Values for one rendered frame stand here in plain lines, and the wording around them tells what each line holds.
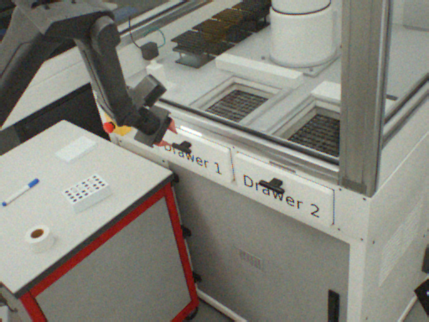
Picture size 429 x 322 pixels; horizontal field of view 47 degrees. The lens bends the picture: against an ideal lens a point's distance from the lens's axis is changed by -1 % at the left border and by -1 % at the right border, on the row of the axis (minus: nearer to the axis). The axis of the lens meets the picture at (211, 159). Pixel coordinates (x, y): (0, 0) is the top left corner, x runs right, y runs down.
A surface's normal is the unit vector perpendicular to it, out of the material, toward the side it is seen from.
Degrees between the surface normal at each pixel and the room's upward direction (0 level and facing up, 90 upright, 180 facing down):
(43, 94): 90
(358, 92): 90
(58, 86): 90
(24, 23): 61
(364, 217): 90
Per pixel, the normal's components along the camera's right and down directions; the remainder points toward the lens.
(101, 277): 0.74, 0.32
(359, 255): -0.66, 0.52
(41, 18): -0.38, 0.14
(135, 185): -0.14, -0.79
